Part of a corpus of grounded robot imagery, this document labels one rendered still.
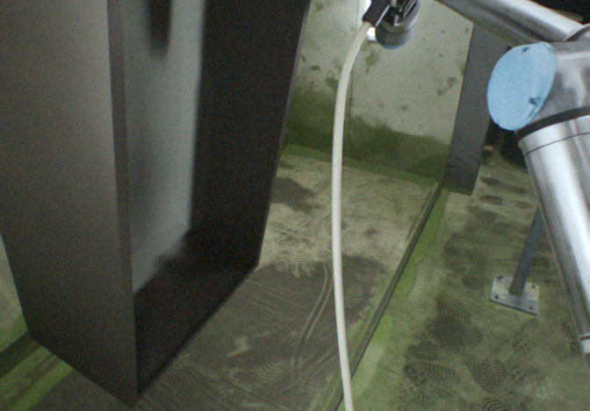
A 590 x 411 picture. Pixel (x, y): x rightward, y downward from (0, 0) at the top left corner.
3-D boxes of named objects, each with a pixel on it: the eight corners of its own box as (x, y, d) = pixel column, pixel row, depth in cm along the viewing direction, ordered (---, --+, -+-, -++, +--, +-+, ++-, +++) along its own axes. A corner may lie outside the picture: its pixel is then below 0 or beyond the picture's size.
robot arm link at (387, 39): (370, 18, 112) (377, 56, 112) (371, -5, 100) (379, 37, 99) (407, 10, 111) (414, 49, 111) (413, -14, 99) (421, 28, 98)
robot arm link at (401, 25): (426, 6, 98) (389, -15, 100) (429, -4, 93) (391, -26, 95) (403, 39, 99) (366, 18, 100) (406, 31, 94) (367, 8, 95)
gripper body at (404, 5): (407, 6, 82) (400, 32, 94) (434, -33, 82) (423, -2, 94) (372, -15, 83) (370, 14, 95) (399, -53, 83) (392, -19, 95)
